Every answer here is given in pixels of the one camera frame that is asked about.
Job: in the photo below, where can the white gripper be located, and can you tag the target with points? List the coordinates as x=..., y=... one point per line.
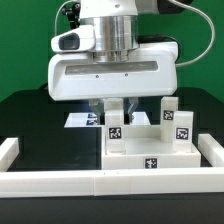
x=149, y=71

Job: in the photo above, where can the white right fence bar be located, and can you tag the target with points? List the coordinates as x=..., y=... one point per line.
x=211, y=150

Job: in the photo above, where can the white fence bar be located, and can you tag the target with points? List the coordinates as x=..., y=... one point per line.
x=111, y=182
x=9, y=150
x=211, y=150

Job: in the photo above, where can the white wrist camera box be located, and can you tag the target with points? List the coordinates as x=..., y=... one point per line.
x=77, y=40

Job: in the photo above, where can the white left fence bar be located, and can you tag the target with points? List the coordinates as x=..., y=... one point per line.
x=9, y=150

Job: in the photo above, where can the white marker sheet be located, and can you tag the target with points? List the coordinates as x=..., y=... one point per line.
x=90, y=120

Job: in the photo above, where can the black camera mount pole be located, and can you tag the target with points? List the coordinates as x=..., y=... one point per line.
x=72, y=13

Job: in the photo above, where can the white front fence bar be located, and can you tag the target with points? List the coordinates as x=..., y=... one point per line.
x=111, y=182

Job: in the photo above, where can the white square table top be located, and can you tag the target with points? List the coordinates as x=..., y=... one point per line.
x=143, y=149

